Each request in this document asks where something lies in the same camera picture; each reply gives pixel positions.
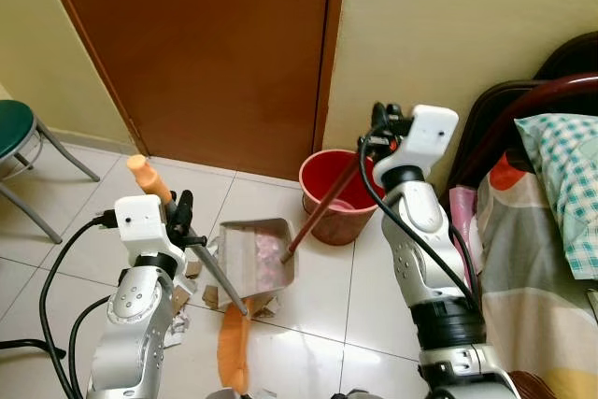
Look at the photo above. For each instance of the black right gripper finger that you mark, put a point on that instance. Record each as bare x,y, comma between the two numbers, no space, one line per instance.
381,109
372,143

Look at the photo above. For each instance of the brown cardboard piece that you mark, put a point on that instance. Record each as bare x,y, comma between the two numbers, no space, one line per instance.
263,306
211,296
181,300

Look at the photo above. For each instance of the green white checked pillow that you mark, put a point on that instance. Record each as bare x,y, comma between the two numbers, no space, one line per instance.
565,175

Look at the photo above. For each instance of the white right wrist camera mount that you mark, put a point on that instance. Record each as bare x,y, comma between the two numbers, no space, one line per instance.
430,137

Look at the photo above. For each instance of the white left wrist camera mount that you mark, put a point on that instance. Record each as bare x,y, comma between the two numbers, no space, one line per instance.
138,223

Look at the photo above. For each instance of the grey left robot foot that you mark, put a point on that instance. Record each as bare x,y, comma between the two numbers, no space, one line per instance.
215,394

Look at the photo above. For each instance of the brown wooden door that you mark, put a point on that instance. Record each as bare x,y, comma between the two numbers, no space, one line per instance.
206,44

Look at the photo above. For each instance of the green seat metal stool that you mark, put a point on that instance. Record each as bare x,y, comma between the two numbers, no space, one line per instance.
11,128

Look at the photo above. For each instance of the multicolour patchwork blanket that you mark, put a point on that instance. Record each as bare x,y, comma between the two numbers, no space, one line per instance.
533,296

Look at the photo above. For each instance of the black chair back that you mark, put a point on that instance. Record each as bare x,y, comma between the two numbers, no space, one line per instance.
472,137

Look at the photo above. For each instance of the orange broom with grey shaft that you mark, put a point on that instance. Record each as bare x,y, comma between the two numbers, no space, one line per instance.
234,352

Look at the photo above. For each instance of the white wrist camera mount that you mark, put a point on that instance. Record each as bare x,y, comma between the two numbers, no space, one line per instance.
138,223
430,137

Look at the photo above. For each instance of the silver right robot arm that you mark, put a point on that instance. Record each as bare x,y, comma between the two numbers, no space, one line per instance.
420,231

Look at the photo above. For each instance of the red plastic bucket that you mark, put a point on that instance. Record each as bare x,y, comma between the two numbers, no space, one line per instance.
352,223

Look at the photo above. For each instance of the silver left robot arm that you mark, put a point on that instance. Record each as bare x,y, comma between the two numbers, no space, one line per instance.
131,324

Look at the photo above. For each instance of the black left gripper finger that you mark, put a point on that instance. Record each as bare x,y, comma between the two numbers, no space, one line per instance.
188,207
173,214

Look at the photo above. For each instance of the dark red curved bed frame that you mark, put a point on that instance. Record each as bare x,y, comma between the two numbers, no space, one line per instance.
551,89

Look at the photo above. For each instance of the pink mattress edge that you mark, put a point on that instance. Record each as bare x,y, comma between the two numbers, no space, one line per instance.
462,221

